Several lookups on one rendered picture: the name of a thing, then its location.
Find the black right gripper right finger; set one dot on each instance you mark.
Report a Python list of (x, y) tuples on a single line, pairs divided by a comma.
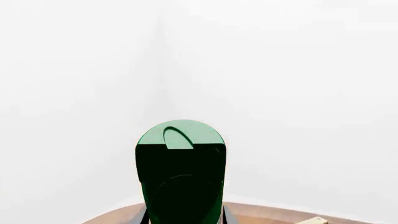
[(228, 215)]

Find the beige wooden tray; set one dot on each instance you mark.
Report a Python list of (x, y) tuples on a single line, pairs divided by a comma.
[(314, 220)]

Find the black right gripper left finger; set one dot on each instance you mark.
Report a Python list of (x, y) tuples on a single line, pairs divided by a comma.
[(141, 217)]

